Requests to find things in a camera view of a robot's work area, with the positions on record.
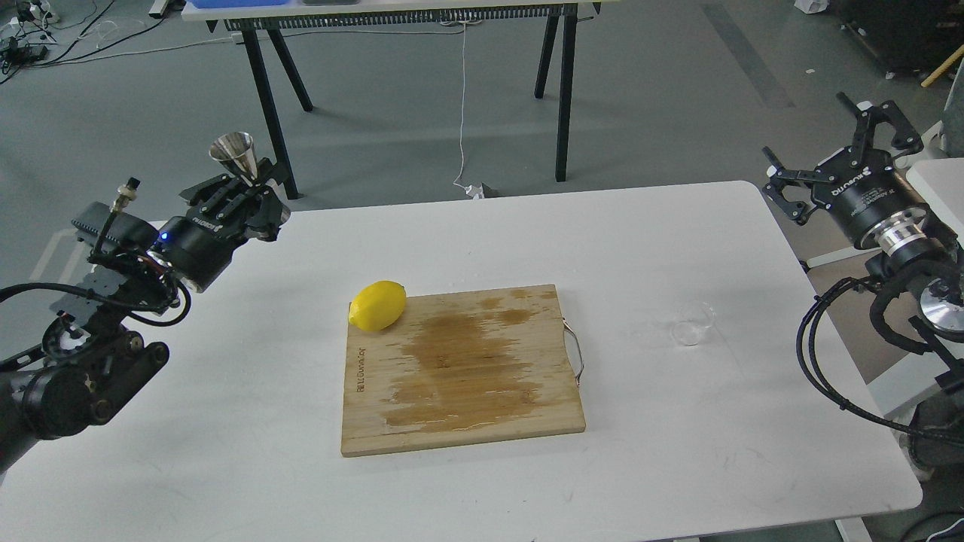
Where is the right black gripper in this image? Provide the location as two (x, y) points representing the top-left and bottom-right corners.
(761, 92), (935, 251)

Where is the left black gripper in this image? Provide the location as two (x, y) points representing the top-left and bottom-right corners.
(149, 158), (291, 293)

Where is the steel jigger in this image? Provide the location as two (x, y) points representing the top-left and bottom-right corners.
(208, 132), (291, 196)

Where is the clear glass measuring cup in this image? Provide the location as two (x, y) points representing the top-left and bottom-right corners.
(670, 301), (716, 347)

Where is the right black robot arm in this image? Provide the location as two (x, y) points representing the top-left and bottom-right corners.
(762, 92), (963, 470)

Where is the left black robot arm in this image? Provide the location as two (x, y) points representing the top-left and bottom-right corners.
(1, 158), (290, 471)

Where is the white office chair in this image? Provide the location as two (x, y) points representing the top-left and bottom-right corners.
(895, 121), (962, 169)

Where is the yellow lemon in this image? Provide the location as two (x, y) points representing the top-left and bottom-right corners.
(347, 281), (407, 332)

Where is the black legged background table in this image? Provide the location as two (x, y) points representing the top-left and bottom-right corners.
(181, 0), (603, 201)

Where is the blue tray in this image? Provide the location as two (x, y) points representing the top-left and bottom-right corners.
(190, 0), (287, 10)

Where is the wooden cutting board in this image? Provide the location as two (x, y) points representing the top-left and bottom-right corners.
(340, 284), (587, 457)

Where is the white hanging cable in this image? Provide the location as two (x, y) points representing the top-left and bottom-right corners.
(450, 21), (501, 201)

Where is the floor cables bundle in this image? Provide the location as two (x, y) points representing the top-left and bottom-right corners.
(0, 0), (163, 76)

